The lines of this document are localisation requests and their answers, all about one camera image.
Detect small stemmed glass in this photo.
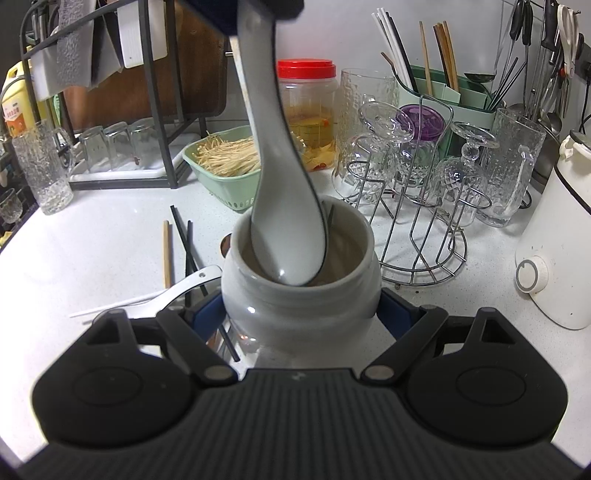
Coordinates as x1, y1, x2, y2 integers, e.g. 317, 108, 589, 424
0, 187, 24, 224

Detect flat black chopstick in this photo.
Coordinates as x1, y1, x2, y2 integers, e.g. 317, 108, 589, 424
387, 11, 420, 93

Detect white electric cooking pot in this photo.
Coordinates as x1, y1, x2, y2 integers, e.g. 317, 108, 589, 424
515, 130, 591, 330

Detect white knife blade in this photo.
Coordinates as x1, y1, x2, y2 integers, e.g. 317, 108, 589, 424
28, 44, 63, 102

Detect black dish rack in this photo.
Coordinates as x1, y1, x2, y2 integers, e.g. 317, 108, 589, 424
18, 0, 232, 190

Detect green utensil holder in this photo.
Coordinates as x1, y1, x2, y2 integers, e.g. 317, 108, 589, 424
409, 65, 509, 158

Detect white drip tray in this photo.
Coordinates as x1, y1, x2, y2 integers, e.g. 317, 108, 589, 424
69, 134, 195, 183

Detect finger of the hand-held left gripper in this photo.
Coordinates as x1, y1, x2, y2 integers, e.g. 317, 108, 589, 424
180, 0, 242, 38
271, 0, 306, 23

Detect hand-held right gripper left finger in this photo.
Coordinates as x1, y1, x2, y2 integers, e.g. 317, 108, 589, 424
69, 292, 240, 387

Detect textured steel cleaver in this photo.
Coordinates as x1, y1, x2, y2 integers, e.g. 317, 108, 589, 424
55, 0, 95, 88

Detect wooden cutting board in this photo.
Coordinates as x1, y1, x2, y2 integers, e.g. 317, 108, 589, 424
62, 0, 232, 132

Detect tall textured glass mug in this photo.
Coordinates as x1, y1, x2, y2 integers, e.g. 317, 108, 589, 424
339, 68, 400, 139
11, 119, 75, 215
478, 107, 548, 228

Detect white ceramic spoon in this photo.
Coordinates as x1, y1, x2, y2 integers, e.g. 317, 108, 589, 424
124, 264, 223, 320
231, 0, 328, 287

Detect small clear drinking glass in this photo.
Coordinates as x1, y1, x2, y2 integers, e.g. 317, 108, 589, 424
76, 126, 109, 172
104, 121, 134, 169
129, 117, 162, 169

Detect wire glass drying rack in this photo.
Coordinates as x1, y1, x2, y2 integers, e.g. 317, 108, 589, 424
344, 95, 492, 284

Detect brown wooden chopstick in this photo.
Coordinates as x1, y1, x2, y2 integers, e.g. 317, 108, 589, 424
441, 21, 459, 92
433, 23, 451, 90

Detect clear jar with red lid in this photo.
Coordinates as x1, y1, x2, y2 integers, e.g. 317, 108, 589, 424
276, 58, 338, 174

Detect copper long-handled spoon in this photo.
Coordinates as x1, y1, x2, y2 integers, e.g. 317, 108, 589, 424
207, 232, 235, 354

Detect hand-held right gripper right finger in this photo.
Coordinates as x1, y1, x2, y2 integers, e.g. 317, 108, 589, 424
360, 287, 522, 385

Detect yellow detergent bottle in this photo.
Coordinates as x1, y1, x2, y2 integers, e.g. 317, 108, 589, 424
0, 60, 51, 139

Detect pile of pale thin sticks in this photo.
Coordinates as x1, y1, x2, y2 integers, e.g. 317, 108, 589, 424
191, 131, 262, 177

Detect plain steel cleaver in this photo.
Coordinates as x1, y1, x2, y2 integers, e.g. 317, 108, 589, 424
90, 18, 125, 88

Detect pale wooden chopstick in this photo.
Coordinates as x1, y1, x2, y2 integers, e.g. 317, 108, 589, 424
419, 21, 434, 97

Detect set of hanging steel utensils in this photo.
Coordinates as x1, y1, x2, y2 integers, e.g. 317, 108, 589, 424
496, 0, 583, 134

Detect white-handled kitchen scissors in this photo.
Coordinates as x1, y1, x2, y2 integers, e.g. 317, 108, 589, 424
556, 4, 581, 79

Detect clear glass goblet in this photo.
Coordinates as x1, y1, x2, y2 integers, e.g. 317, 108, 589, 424
332, 99, 415, 206
434, 121, 502, 227

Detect thin black chopstick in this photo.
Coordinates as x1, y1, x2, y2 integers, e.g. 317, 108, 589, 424
494, 55, 527, 109
489, 58, 522, 112

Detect long white chopstick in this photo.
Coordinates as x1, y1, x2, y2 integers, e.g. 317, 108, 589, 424
379, 7, 416, 88
373, 11, 409, 90

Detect glass jar with purple lid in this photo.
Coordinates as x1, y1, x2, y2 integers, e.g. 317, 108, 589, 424
394, 104, 446, 185

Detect green plastic basket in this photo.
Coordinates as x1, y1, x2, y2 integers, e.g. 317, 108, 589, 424
182, 126, 264, 213

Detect white ceramic jar mug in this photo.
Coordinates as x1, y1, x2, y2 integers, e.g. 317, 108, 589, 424
221, 194, 384, 370

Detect small white cutting board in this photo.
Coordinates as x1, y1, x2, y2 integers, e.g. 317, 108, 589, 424
117, 0, 168, 70

